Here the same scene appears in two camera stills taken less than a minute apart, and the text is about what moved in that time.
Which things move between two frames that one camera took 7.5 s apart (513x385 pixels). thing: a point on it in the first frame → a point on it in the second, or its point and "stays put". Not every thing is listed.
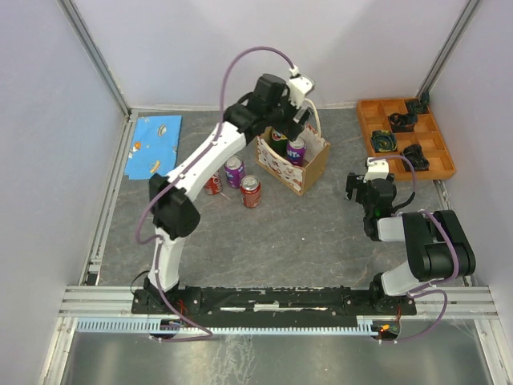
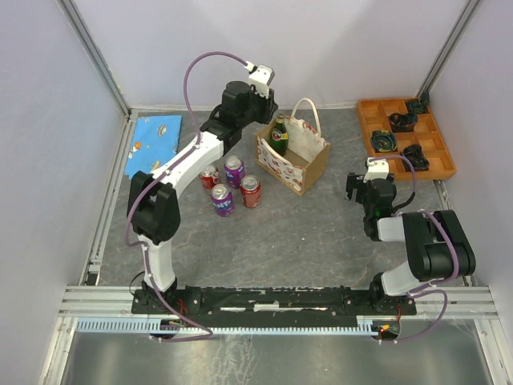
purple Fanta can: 234,170 stays put
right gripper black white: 352,182 stays put
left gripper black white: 294,128 → 266,98
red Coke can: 251,192 stays put
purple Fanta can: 296,150 → 222,197
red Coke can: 213,186 stays put
